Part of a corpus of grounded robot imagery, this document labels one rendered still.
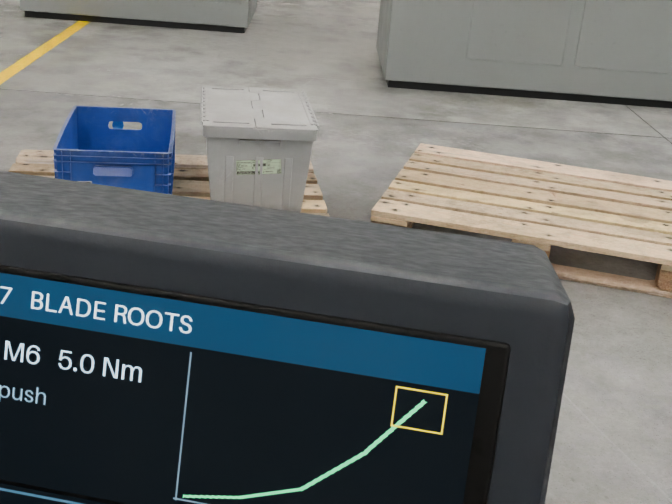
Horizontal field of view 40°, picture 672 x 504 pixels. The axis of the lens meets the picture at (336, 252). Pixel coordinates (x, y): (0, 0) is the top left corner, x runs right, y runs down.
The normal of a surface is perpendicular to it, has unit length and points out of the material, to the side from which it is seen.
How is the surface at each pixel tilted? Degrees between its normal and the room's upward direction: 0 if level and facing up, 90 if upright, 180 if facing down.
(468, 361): 75
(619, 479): 0
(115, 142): 89
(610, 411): 0
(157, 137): 90
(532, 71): 90
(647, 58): 90
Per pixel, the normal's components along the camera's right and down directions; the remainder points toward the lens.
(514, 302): -0.10, -0.26
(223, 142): 0.12, 0.48
